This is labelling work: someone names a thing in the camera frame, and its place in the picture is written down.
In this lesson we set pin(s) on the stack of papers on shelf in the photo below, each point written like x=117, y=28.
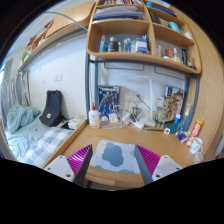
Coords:
x=124, y=11

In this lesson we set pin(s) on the colourful poster box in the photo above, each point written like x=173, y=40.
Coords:
x=175, y=98

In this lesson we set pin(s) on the red chips can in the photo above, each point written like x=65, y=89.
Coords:
x=194, y=132

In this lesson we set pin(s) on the robot figure model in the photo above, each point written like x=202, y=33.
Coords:
x=166, y=114

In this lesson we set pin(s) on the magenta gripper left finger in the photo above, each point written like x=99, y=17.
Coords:
x=73, y=167

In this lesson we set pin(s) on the white power strip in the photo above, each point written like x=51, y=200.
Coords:
x=138, y=124

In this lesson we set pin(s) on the dark bottle on shelf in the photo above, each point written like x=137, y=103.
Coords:
x=113, y=44

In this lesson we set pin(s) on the blue robot model box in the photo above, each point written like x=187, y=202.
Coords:
x=108, y=99

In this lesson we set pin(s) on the wooden bed frame rail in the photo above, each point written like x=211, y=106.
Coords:
x=66, y=143

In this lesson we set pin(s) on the black backpack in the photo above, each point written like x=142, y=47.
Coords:
x=52, y=115

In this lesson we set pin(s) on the blue spray bottle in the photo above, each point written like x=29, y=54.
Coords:
x=184, y=119

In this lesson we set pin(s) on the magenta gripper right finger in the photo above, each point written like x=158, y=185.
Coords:
x=152, y=166

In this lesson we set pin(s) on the white glue bottle red cap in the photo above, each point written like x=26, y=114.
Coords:
x=94, y=117

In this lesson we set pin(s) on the blue cloud mouse pad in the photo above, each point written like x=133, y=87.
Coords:
x=115, y=157

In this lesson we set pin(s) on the wooden wall shelf unit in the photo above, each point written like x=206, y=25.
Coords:
x=162, y=37

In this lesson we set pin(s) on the white mug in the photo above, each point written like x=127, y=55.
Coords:
x=196, y=146

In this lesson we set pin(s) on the light blue blanket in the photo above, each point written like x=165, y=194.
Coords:
x=20, y=116

